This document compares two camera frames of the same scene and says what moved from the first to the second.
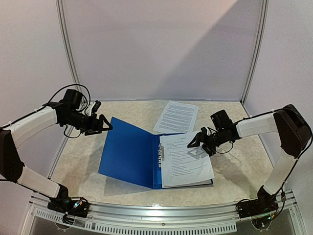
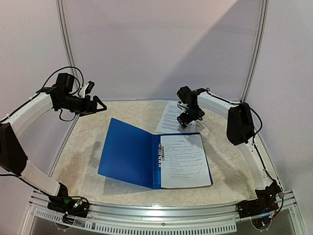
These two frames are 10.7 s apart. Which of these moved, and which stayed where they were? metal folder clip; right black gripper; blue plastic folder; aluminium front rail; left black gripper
Moved: right black gripper; left black gripper
Stayed: aluminium front rail; blue plastic folder; metal folder clip
